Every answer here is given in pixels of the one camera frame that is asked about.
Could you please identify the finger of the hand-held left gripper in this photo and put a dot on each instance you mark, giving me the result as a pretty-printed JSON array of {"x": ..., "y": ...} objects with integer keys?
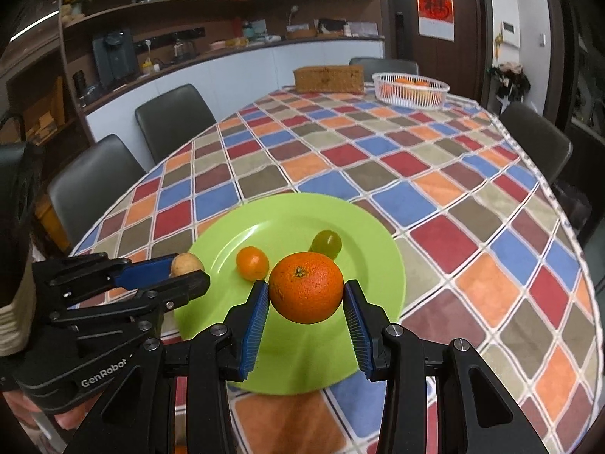
[
  {"x": 142, "y": 272},
  {"x": 184, "y": 286}
]

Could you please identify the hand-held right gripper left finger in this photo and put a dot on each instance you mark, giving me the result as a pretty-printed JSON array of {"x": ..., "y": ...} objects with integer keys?
[{"x": 253, "y": 333}]

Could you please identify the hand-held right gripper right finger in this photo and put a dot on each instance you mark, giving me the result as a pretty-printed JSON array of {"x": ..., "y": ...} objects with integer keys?
[{"x": 358, "y": 336}]

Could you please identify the tan round longan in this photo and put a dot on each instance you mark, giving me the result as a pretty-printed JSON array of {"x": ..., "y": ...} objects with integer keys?
[{"x": 185, "y": 264}]

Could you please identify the large orange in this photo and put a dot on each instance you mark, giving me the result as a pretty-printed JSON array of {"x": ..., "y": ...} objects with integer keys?
[{"x": 306, "y": 288}]

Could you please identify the green plate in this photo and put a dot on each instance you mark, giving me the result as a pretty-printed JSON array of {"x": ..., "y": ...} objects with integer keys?
[{"x": 283, "y": 227}]

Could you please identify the person's left hand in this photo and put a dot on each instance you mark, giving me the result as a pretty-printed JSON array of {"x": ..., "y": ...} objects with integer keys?
[{"x": 71, "y": 420}]

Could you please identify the small orange tomato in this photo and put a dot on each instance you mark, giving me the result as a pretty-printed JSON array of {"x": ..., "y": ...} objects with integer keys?
[{"x": 252, "y": 262}]

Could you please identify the grey dining chair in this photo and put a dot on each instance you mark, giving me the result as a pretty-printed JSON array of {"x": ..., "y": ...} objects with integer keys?
[
  {"x": 536, "y": 139},
  {"x": 384, "y": 64},
  {"x": 174, "y": 113},
  {"x": 94, "y": 184}
]

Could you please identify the green grape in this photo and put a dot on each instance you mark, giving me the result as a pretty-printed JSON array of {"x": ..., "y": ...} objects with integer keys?
[{"x": 326, "y": 242}]

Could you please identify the black coffee machine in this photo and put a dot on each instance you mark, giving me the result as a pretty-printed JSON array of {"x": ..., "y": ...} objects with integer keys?
[{"x": 113, "y": 56}]

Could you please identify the glass kettle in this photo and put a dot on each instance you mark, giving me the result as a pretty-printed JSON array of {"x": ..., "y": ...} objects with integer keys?
[{"x": 183, "y": 47}]

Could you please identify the white plastic basket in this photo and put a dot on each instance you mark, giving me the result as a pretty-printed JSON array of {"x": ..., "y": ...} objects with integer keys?
[{"x": 410, "y": 97}]

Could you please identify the brown woven box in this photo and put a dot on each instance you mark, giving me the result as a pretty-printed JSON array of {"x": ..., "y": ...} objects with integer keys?
[{"x": 328, "y": 79}]

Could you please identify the orange in basket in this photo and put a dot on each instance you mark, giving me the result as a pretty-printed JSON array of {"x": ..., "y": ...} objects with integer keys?
[
  {"x": 402, "y": 80},
  {"x": 421, "y": 83}
]

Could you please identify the dark wooden door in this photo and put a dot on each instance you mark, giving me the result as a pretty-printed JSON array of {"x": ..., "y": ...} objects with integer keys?
[{"x": 468, "y": 66}]

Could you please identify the white desk lamp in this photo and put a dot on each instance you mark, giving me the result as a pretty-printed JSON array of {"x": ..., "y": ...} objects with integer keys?
[{"x": 293, "y": 13}]

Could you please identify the dark dried flower bunch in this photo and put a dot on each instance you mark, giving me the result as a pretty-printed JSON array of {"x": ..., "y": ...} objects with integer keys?
[{"x": 509, "y": 80}]

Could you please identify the black bag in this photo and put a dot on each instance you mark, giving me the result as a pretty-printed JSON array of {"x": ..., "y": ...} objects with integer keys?
[{"x": 331, "y": 26}]

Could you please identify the wooden wall shelf unit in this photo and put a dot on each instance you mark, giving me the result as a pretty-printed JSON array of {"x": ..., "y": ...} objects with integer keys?
[{"x": 212, "y": 14}]

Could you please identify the red wall calendar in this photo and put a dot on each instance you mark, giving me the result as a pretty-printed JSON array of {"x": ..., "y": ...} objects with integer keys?
[{"x": 434, "y": 4}]

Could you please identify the wall control panel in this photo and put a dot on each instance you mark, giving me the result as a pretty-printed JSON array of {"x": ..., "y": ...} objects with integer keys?
[{"x": 508, "y": 26}]

